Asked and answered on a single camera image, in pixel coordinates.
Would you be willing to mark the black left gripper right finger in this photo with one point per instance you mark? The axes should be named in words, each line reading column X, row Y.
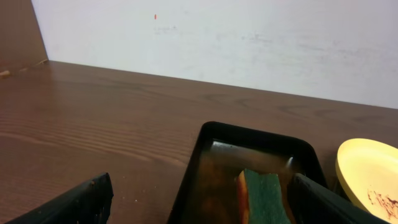
column 311, row 202

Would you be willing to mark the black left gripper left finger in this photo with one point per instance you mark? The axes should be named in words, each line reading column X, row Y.
column 89, row 202

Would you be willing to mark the green and yellow sponge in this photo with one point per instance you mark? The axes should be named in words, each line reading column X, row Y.
column 260, row 199

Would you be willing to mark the black rectangular water tray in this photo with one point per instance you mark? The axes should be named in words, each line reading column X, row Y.
column 208, row 192

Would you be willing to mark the yellow plate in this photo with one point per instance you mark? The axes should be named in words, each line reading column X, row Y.
column 367, row 172

